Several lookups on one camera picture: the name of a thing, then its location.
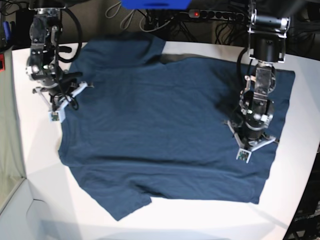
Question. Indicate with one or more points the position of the blue plastic bin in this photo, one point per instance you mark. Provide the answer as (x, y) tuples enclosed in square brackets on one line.
[(156, 4)]

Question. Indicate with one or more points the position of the dark blue t-shirt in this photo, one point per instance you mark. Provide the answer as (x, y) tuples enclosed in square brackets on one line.
[(149, 128)]

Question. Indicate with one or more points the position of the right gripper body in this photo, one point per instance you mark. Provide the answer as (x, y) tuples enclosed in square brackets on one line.
[(61, 92)]

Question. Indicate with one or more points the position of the black power strip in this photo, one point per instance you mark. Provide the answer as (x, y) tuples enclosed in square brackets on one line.
[(216, 15)]

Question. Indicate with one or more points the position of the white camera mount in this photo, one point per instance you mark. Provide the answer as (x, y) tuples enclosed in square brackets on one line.
[(58, 114), (247, 147)]

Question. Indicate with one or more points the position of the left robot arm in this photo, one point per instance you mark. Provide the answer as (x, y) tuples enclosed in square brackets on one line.
[(267, 35)]

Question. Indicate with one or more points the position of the blue cylinder tool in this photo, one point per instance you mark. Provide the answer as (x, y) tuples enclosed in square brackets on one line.
[(7, 30)]

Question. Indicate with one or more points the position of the red black box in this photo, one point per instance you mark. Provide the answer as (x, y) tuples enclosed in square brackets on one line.
[(2, 62)]

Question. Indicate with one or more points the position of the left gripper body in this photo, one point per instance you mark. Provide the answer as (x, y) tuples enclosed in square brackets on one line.
[(252, 132)]

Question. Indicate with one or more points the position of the grey cloth panel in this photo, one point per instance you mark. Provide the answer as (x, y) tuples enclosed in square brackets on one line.
[(12, 168)]

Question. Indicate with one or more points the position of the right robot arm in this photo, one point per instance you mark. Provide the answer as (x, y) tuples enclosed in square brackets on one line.
[(43, 62)]

